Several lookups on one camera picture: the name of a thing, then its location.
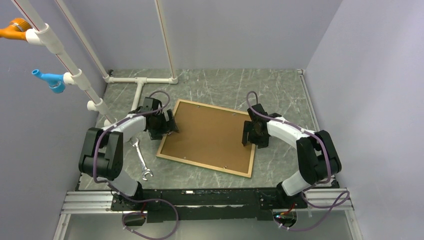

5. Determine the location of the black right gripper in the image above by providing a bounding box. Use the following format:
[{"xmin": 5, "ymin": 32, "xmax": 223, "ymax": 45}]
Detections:
[{"xmin": 242, "ymin": 120, "xmax": 269, "ymax": 149}]

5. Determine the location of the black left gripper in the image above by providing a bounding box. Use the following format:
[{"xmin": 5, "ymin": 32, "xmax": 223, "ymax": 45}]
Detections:
[{"xmin": 149, "ymin": 110, "xmax": 179, "ymax": 141}]

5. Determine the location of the brown fibreboard backing board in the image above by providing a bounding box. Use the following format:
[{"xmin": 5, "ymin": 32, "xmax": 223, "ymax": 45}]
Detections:
[{"xmin": 159, "ymin": 101, "xmax": 254, "ymax": 175}]

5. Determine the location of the light wooden picture frame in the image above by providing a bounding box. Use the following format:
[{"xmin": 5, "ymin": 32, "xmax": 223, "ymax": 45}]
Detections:
[{"xmin": 155, "ymin": 98, "xmax": 257, "ymax": 179}]

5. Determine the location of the white PVC pipe stand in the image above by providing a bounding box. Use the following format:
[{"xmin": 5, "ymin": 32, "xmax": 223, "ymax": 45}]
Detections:
[{"xmin": 13, "ymin": 0, "xmax": 179, "ymax": 126}]

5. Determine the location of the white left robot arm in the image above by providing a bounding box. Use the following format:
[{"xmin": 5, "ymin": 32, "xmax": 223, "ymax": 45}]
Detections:
[{"xmin": 78, "ymin": 96, "xmax": 179, "ymax": 210}]

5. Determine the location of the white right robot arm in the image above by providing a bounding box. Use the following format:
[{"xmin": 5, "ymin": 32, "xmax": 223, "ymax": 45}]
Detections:
[{"xmin": 241, "ymin": 103, "xmax": 342, "ymax": 208}]

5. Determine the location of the silver open-end wrench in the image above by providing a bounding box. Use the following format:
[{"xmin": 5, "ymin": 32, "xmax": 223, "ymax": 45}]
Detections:
[{"xmin": 129, "ymin": 136, "xmax": 154, "ymax": 181}]

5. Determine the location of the blue pipe fitting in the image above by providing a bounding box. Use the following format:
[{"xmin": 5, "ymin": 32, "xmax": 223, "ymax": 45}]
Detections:
[{"xmin": 32, "ymin": 69, "xmax": 66, "ymax": 94}]

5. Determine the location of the orange pipe fitting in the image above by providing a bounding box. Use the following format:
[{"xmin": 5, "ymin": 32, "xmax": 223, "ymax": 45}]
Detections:
[{"xmin": 0, "ymin": 18, "xmax": 32, "ymax": 41}]

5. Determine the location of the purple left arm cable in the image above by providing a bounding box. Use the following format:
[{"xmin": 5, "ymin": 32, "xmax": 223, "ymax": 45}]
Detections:
[{"xmin": 92, "ymin": 91, "xmax": 180, "ymax": 240}]

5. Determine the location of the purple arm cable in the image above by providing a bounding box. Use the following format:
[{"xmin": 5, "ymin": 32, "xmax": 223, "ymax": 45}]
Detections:
[
  {"xmin": 92, "ymin": 91, "xmax": 180, "ymax": 240},
  {"xmin": 245, "ymin": 91, "xmax": 351, "ymax": 232}
]

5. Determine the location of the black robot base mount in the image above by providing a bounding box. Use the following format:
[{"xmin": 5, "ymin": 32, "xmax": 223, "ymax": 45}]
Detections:
[{"xmin": 110, "ymin": 187, "xmax": 307, "ymax": 223}]

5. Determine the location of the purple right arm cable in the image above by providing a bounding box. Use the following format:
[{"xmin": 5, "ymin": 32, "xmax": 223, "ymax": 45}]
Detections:
[{"xmin": 245, "ymin": 91, "xmax": 351, "ymax": 232}]

